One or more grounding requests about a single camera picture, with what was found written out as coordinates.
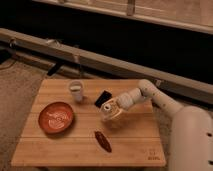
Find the orange bowl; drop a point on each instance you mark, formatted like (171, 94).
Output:
(56, 117)

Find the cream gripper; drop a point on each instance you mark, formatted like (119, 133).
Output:
(110, 109)

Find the wooden table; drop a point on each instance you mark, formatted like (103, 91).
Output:
(134, 139)

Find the black lying bottle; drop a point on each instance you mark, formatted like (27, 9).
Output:
(105, 96)

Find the brown oblong food item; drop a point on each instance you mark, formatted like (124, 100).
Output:
(103, 142)

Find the white cup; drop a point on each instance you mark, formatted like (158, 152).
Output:
(76, 90)

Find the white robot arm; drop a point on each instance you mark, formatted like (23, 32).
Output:
(191, 139)

